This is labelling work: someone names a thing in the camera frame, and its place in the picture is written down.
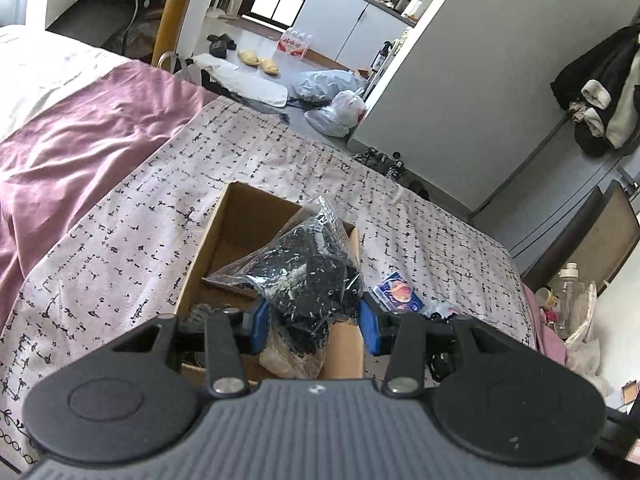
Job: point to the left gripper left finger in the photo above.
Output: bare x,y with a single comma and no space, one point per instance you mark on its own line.
229,334

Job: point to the pink satin sheet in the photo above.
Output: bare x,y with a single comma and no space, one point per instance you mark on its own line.
64,160

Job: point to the clear plastic bottle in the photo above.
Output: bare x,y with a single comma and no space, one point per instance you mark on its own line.
568,288

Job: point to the blue tissue packet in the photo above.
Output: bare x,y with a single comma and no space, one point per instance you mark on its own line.
397,295

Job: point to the white plastic bag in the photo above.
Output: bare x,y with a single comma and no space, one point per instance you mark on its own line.
337,119

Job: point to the white kitchen cabinet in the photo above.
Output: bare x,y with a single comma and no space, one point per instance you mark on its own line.
349,32

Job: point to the black white hanging clothes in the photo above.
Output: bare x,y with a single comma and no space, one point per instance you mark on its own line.
600,93

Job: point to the yellow slipper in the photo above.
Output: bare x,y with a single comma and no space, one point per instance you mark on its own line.
249,58
269,67

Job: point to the grey garbage bag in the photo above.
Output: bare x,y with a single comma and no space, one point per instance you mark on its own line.
322,86

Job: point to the brown cardboard box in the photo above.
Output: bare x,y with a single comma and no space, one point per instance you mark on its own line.
244,220

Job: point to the white floor mat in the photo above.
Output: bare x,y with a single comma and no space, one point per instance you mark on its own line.
242,84

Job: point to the dark cloth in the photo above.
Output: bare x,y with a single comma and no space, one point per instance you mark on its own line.
309,275

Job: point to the yellow slipper left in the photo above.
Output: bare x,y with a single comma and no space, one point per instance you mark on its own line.
249,58

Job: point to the bottled water pack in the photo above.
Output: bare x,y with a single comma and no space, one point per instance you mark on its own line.
294,43

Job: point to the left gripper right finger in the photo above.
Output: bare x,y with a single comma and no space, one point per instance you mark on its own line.
402,338

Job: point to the black slippers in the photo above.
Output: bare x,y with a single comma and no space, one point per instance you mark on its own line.
219,46

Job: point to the yellow slipper right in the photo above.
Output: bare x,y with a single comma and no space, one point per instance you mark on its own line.
269,67

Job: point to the patterned white bedspread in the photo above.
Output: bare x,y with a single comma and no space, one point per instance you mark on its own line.
127,259

